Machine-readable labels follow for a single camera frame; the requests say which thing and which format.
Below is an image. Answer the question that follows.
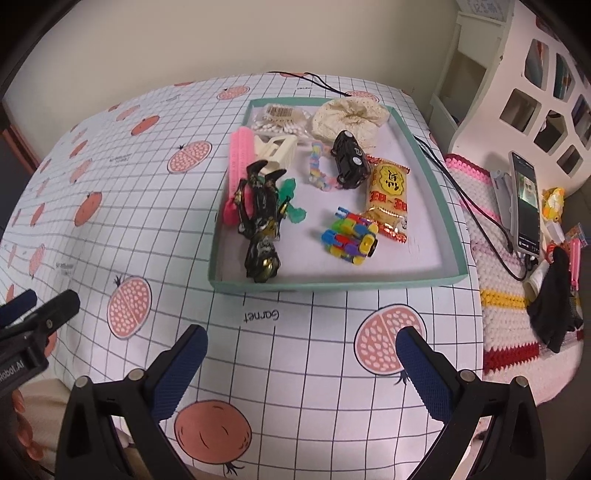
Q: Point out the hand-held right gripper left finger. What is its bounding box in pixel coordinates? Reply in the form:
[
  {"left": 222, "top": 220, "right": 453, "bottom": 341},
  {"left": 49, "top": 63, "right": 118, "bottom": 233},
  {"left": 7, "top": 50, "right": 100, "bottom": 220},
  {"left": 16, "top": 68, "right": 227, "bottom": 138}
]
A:
[{"left": 55, "top": 324, "right": 208, "bottom": 480}]

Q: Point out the black cloth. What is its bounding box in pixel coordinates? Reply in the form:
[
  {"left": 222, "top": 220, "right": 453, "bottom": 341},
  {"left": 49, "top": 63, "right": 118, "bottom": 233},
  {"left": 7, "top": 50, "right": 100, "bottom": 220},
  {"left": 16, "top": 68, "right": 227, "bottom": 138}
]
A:
[{"left": 526, "top": 247, "right": 583, "bottom": 354}]

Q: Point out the black gold robot toy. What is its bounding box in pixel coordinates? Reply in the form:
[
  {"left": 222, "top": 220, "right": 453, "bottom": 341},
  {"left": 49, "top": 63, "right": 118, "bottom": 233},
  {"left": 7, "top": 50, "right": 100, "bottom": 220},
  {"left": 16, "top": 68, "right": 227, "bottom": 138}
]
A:
[{"left": 232, "top": 160, "right": 289, "bottom": 282}]

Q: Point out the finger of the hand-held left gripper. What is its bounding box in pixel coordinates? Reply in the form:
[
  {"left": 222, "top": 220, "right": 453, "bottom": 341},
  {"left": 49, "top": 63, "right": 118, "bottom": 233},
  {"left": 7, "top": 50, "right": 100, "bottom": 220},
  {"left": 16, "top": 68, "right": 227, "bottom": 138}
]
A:
[
  {"left": 0, "top": 290, "right": 81, "bottom": 356},
  {"left": 0, "top": 289, "right": 38, "bottom": 328}
]

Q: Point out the cream hair claw clip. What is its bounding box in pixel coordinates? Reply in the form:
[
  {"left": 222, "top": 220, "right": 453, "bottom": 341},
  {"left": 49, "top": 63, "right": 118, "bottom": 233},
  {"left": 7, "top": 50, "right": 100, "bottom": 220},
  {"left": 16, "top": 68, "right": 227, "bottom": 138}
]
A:
[{"left": 253, "top": 136, "right": 298, "bottom": 178}]

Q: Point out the pastel braided hair tie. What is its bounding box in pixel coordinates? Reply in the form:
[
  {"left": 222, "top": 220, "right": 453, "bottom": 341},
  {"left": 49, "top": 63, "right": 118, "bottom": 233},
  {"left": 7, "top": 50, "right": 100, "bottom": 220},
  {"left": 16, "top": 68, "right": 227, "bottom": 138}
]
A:
[{"left": 307, "top": 142, "right": 345, "bottom": 192}]

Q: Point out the white phone stand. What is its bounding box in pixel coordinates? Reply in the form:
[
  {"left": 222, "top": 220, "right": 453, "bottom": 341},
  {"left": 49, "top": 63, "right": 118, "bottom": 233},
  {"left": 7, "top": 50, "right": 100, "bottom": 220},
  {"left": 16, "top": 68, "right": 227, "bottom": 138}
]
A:
[{"left": 489, "top": 168, "right": 515, "bottom": 232}]

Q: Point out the green balloon dog toy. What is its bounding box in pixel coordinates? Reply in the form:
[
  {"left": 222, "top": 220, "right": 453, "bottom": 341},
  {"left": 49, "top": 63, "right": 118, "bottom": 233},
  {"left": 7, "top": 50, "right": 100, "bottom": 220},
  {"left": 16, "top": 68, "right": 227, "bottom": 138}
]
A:
[{"left": 277, "top": 178, "right": 308, "bottom": 224}]

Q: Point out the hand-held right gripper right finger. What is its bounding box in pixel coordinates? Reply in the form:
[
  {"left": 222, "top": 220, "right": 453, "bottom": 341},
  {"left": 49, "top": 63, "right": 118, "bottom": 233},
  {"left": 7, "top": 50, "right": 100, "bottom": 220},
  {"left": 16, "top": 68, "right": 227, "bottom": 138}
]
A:
[{"left": 396, "top": 325, "right": 543, "bottom": 480}]

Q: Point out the pink hair roller clip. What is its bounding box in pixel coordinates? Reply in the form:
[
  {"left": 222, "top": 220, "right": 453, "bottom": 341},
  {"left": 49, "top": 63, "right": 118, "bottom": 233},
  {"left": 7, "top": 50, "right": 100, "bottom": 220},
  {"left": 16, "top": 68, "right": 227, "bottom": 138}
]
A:
[{"left": 224, "top": 128, "right": 254, "bottom": 227}]

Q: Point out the white wooden shelf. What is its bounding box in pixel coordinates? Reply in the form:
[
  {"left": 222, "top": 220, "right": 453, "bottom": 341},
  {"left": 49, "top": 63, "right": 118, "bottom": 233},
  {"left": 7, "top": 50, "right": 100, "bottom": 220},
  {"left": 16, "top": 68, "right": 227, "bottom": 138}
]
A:
[{"left": 429, "top": 0, "right": 591, "bottom": 195}]

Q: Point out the black cable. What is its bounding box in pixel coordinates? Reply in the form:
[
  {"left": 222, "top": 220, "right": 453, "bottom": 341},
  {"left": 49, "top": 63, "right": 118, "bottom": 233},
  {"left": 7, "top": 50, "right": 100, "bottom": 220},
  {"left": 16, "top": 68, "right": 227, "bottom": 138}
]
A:
[{"left": 268, "top": 71, "right": 536, "bottom": 282}]

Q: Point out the yellow red snack packet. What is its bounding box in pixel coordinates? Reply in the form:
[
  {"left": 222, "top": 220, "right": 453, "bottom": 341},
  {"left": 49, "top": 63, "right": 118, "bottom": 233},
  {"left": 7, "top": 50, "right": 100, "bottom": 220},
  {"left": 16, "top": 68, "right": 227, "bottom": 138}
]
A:
[{"left": 359, "top": 157, "right": 411, "bottom": 243}]

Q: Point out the yellow plush toy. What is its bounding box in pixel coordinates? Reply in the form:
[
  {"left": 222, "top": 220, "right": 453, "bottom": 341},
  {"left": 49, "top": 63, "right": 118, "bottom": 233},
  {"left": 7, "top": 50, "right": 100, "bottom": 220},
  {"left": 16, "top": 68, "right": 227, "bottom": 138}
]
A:
[{"left": 542, "top": 187, "right": 566, "bottom": 220}]

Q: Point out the teal white box tray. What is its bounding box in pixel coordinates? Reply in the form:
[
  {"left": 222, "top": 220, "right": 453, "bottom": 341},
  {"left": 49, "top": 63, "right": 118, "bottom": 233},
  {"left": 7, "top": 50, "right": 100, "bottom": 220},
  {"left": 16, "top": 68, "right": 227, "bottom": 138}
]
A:
[{"left": 208, "top": 97, "right": 467, "bottom": 294}]

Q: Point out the clear bag of cotton swabs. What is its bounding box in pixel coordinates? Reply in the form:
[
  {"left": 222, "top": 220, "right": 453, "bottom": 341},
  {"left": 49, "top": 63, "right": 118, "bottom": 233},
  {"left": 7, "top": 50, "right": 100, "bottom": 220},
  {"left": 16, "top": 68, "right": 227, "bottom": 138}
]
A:
[{"left": 252, "top": 104, "right": 312, "bottom": 141}]

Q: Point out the black toy car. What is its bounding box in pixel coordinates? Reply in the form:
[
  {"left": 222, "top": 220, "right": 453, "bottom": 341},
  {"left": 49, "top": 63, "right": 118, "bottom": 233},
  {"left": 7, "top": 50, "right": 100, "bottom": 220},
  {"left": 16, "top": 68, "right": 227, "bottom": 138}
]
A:
[{"left": 331, "top": 130, "right": 372, "bottom": 190}]

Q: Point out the colourful block chain toy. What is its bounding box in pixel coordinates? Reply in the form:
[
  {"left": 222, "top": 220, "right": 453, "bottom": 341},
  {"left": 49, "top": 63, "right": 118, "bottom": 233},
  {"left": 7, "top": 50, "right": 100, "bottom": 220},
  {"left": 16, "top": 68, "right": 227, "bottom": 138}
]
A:
[{"left": 322, "top": 207, "right": 379, "bottom": 265}]

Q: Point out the pomegranate print grid tablecloth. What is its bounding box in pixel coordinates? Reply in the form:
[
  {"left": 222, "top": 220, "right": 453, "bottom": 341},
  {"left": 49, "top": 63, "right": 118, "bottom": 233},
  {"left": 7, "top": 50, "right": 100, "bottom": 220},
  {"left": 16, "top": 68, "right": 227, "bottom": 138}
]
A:
[{"left": 0, "top": 74, "right": 485, "bottom": 480}]

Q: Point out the smartphone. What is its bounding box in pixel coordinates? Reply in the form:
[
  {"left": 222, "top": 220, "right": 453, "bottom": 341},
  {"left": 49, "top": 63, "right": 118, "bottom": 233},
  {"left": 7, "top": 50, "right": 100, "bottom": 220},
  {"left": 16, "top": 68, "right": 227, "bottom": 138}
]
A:
[{"left": 509, "top": 151, "right": 542, "bottom": 254}]

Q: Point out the pink white crochet mat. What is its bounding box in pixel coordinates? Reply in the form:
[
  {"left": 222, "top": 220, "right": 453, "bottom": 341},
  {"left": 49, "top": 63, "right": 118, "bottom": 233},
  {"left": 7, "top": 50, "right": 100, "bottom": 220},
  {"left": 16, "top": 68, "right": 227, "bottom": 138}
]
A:
[{"left": 445, "top": 154, "right": 587, "bottom": 402}]

